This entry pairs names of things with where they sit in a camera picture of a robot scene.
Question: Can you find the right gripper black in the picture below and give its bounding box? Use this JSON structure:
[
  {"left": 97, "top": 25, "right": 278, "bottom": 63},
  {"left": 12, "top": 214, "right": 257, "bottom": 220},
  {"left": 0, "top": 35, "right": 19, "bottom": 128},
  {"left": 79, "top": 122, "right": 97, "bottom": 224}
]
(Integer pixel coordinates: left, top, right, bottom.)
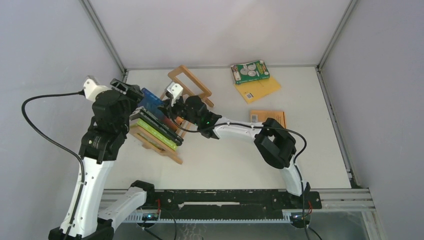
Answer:
[{"left": 157, "top": 95, "right": 200, "bottom": 128}]

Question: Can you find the wooden book rack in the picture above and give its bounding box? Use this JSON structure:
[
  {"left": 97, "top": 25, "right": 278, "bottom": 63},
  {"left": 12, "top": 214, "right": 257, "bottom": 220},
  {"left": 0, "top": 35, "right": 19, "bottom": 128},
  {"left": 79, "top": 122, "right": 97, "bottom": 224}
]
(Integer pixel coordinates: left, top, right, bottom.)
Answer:
[{"left": 129, "top": 64, "right": 216, "bottom": 166}]

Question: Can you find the Alice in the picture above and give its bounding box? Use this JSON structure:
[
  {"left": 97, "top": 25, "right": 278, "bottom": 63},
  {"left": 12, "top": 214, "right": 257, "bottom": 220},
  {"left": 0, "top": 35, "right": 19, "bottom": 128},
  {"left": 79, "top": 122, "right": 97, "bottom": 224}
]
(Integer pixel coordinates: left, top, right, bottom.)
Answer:
[{"left": 139, "top": 109, "right": 185, "bottom": 142}]

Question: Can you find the blue Jane Eyre book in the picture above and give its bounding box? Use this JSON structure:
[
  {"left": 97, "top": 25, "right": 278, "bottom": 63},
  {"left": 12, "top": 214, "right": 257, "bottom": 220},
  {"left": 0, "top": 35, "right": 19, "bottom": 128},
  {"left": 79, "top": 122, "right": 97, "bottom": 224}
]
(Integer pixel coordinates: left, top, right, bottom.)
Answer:
[{"left": 137, "top": 88, "right": 178, "bottom": 132}]

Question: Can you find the light green paperback book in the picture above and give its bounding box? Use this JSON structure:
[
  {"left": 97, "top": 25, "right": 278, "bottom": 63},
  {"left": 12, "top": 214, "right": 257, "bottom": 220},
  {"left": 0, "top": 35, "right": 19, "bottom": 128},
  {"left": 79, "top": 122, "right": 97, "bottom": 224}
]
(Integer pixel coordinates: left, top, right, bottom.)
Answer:
[{"left": 129, "top": 118, "right": 177, "bottom": 151}]

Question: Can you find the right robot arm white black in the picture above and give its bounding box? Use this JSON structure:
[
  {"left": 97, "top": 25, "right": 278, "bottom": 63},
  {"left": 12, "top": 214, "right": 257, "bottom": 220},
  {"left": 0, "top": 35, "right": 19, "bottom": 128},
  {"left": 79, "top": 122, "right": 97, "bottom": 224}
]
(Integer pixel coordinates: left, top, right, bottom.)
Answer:
[{"left": 158, "top": 95, "right": 311, "bottom": 208}]

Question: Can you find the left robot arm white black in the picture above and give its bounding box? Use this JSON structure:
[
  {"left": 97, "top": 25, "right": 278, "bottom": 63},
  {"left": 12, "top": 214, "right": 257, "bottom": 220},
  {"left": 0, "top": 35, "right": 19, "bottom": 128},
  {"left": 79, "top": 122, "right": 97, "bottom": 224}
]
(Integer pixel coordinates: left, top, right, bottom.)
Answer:
[{"left": 48, "top": 76, "right": 157, "bottom": 240}]

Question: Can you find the green Macmillan book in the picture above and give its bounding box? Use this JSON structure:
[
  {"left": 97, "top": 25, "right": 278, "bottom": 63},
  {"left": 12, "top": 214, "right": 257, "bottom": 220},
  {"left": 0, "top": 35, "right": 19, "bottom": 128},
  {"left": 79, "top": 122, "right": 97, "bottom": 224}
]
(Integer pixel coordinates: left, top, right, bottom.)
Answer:
[{"left": 230, "top": 60, "right": 271, "bottom": 85}]

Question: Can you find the orange booklet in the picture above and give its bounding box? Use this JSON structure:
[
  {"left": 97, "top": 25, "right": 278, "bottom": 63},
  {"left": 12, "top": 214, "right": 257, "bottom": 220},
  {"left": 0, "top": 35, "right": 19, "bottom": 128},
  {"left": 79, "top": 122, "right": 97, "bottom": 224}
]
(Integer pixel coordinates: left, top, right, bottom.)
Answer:
[{"left": 249, "top": 110, "right": 286, "bottom": 128}]

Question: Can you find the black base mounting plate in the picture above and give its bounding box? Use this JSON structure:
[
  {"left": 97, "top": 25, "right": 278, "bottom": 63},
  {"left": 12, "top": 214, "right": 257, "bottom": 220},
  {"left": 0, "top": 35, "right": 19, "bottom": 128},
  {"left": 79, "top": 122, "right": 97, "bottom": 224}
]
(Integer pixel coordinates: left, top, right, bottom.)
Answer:
[{"left": 144, "top": 189, "right": 323, "bottom": 220}]

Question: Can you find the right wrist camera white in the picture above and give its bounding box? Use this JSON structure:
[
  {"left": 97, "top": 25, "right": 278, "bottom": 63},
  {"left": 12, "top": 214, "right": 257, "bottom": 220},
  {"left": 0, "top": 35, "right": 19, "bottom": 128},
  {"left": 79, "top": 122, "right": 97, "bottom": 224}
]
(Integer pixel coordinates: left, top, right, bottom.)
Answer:
[{"left": 165, "top": 81, "right": 184, "bottom": 106}]

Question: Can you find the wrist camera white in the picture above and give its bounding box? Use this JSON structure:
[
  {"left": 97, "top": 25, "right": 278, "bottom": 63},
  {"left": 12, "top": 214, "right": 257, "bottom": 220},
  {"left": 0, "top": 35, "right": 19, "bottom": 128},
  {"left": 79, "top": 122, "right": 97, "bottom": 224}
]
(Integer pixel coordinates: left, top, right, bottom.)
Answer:
[
  {"left": 165, "top": 81, "right": 184, "bottom": 106},
  {"left": 83, "top": 75, "right": 111, "bottom": 103}
]

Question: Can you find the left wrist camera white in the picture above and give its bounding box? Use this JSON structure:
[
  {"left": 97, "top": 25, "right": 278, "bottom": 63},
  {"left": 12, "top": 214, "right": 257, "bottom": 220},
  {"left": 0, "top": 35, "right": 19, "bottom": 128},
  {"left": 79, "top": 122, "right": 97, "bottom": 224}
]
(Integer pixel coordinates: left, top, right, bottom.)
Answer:
[{"left": 83, "top": 75, "right": 111, "bottom": 103}]

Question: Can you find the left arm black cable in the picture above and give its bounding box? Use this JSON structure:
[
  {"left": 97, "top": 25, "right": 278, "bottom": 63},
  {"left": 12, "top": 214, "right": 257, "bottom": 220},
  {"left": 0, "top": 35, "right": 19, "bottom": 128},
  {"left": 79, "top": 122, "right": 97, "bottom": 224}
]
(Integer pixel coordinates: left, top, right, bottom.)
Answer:
[{"left": 21, "top": 91, "right": 88, "bottom": 240}]

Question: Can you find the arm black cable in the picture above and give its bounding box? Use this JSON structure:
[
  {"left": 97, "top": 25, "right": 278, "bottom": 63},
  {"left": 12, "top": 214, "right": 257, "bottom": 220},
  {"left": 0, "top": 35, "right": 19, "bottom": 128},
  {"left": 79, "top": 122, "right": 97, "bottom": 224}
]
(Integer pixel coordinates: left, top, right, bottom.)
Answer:
[
  {"left": 21, "top": 91, "right": 88, "bottom": 240},
  {"left": 167, "top": 99, "right": 314, "bottom": 240}
]

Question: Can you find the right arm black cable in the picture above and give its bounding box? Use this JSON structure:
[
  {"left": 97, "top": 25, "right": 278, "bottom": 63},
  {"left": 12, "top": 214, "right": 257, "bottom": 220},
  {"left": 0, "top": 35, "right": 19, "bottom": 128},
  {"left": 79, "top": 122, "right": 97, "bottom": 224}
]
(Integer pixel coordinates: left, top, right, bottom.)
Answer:
[{"left": 167, "top": 99, "right": 314, "bottom": 240}]

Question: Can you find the white cable duct strip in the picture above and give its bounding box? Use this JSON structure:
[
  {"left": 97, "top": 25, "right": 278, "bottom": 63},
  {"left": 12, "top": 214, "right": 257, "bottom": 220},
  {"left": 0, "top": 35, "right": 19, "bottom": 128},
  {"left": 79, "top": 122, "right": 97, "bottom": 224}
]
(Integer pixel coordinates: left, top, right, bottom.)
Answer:
[{"left": 123, "top": 212, "right": 293, "bottom": 224}]

